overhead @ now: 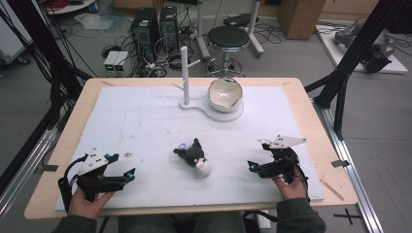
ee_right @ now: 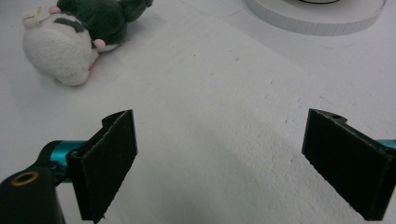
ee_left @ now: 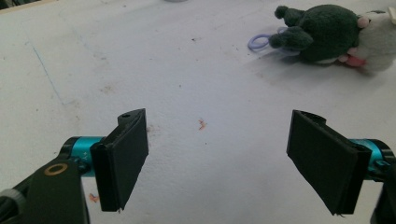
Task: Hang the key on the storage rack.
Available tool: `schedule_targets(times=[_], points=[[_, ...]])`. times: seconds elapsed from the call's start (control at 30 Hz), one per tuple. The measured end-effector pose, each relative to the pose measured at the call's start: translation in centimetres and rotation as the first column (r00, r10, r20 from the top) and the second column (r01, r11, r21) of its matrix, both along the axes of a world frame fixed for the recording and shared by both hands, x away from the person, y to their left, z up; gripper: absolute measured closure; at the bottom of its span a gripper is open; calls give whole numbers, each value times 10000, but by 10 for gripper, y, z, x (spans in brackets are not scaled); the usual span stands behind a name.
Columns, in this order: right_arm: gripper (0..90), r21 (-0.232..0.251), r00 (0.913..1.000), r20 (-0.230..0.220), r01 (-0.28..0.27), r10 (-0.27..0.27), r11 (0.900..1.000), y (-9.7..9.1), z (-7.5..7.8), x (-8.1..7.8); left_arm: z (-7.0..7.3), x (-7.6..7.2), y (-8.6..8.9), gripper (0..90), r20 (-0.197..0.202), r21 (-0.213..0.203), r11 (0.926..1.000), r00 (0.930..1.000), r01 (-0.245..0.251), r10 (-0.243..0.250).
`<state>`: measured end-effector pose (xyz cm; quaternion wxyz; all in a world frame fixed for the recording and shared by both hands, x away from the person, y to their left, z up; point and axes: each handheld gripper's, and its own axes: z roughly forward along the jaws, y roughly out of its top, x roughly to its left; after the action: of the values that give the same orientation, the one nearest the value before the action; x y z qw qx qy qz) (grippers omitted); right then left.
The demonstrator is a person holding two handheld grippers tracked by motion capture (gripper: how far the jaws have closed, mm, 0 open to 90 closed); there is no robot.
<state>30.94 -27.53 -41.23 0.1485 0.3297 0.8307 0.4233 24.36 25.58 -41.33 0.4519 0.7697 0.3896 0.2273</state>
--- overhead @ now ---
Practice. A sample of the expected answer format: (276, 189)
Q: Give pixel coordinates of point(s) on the brown cardboard box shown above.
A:
(299, 17)

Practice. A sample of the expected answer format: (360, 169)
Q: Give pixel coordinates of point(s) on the black metal frame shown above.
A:
(350, 55)

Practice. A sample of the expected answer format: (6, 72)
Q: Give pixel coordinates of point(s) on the black tape piece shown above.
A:
(340, 163)

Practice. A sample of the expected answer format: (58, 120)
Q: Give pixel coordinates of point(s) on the clear plastic sheet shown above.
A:
(94, 21)

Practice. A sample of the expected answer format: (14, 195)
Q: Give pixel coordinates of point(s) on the black round stool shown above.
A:
(228, 37)

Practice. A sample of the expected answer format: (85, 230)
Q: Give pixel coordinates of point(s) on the black computer tower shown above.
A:
(169, 26)
(144, 30)

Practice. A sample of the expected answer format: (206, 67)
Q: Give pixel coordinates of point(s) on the person's left hand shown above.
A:
(87, 205)

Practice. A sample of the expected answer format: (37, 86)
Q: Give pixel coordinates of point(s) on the white metal stand frame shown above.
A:
(256, 32)

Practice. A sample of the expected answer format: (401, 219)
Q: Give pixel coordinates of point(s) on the aluminium rail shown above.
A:
(29, 161)
(353, 174)

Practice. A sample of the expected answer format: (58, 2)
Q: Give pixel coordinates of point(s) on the thin wooden stick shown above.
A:
(332, 190)

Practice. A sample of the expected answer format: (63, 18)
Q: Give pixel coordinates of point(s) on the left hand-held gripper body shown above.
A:
(97, 183)

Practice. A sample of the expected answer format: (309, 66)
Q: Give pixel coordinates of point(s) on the white platform board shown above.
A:
(336, 53)

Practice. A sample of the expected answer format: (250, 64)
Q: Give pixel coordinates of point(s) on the white eggshell-shaped bowl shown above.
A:
(225, 95)

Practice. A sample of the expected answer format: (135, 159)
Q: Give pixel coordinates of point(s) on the black flat case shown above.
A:
(239, 20)

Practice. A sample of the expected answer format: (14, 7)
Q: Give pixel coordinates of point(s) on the white power supply box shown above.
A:
(110, 60)
(120, 61)

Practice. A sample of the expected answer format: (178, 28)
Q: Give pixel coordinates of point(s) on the white stand with pole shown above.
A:
(185, 81)

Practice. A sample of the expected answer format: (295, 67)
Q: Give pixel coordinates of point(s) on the person's right hand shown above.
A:
(291, 191)

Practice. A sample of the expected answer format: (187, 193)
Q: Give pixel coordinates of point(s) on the white foam mat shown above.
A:
(145, 129)

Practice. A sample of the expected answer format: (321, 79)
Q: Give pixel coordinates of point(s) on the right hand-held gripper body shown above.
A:
(281, 161)

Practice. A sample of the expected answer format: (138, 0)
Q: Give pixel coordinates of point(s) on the wooden table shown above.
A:
(327, 155)

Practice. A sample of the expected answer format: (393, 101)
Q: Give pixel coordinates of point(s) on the white round table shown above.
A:
(71, 6)

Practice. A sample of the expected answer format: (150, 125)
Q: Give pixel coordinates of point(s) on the black and white plush doll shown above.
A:
(194, 158)

